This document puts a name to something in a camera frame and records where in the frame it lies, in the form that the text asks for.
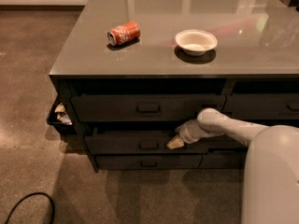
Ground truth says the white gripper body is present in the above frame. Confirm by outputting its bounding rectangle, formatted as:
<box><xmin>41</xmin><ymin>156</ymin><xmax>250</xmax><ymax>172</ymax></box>
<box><xmin>176</xmin><ymin>119</ymin><xmax>206</xmax><ymax>144</ymax></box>

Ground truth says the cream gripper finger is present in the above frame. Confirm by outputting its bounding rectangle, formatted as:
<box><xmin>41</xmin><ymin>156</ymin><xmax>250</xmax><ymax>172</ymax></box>
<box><xmin>166</xmin><ymin>135</ymin><xmax>184</xmax><ymax>149</ymax></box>

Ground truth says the drawer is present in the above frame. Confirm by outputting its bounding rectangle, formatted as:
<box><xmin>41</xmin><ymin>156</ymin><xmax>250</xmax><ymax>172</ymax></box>
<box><xmin>96</xmin><ymin>154</ymin><xmax>202</xmax><ymax>170</ymax></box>
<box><xmin>199</xmin><ymin>150</ymin><xmax>247</xmax><ymax>169</ymax></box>
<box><xmin>222</xmin><ymin>94</ymin><xmax>299</xmax><ymax>119</ymax></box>
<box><xmin>85</xmin><ymin>129</ymin><xmax>247</xmax><ymax>155</ymax></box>
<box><xmin>71</xmin><ymin>94</ymin><xmax>225</xmax><ymax>122</ymax></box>

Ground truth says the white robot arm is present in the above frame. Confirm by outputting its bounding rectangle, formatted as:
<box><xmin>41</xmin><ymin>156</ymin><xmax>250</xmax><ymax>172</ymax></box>
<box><xmin>167</xmin><ymin>108</ymin><xmax>299</xmax><ymax>224</ymax></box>

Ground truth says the dark grey drawer cabinet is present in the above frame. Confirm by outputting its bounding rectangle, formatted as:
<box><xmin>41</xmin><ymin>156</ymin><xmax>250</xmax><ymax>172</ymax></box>
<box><xmin>50</xmin><ymin>0</ymin><xmax>299</xmax><ymax>170</ymax></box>

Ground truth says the white paper bowl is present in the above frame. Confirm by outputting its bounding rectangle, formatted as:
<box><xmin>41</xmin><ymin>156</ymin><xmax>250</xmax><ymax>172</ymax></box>
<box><xmin>175</xmin><ymin>29</ymin><xmax>218</xmax><ymax>56</ymax></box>

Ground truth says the orange soda can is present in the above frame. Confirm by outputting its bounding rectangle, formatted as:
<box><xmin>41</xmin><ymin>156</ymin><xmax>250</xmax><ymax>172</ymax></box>
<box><xmin>107</xmin><ymin>21</ymin><xmax>141</xmax><ymax>47</ymax></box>

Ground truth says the black trash bin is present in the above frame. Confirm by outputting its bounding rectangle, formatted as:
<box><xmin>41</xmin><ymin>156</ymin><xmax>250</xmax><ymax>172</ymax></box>
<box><xmin>46</xmin><ymin>97</ymin><xmax>76</xmax><ymax>135</ymax></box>

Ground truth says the crumpled trash in bin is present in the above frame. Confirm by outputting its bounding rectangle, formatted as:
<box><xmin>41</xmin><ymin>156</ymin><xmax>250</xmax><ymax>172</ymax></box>
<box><xmin>54</xmin><ymin>103</ymin><xmax>72</xmax><ymax>125</ymax></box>

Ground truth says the black floor cable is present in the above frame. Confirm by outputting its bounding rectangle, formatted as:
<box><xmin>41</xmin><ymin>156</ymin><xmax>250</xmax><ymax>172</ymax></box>
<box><xmin>4</xmin><ymin>191</ymin><xmax>56</xmax><ymax>224</ymax></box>

